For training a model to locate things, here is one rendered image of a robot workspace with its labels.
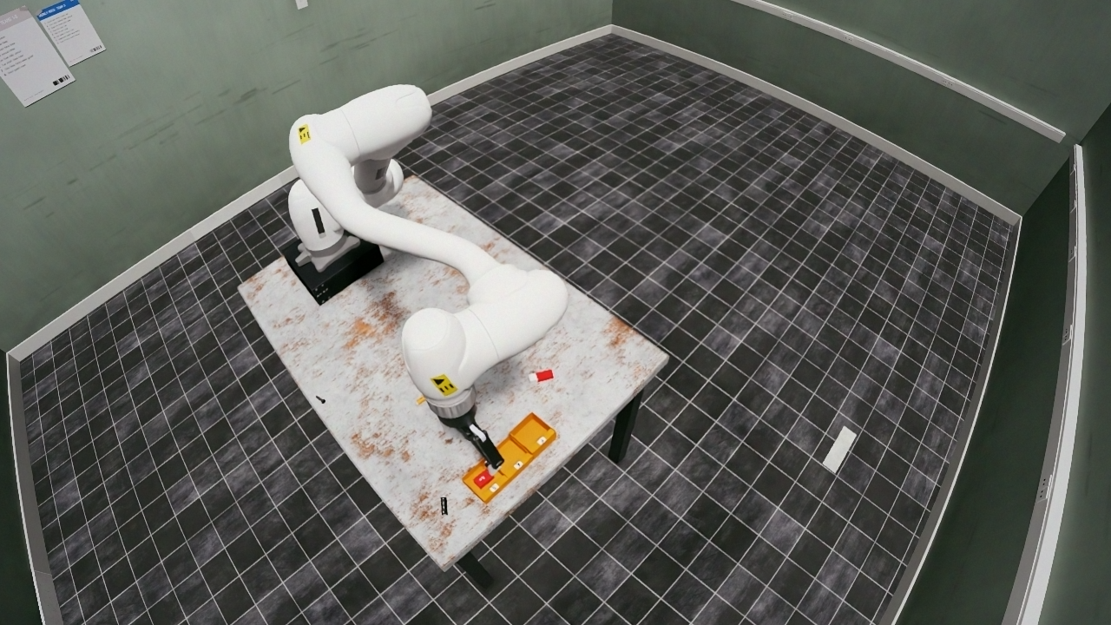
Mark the orange three-compartment tray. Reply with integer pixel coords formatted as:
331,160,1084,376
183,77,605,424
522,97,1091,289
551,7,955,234
462,411,556,505

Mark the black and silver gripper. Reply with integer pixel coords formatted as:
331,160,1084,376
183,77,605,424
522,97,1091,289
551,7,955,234
437,404,506,476

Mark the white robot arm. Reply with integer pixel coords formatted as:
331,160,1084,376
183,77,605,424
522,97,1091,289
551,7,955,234
288,85,569,419

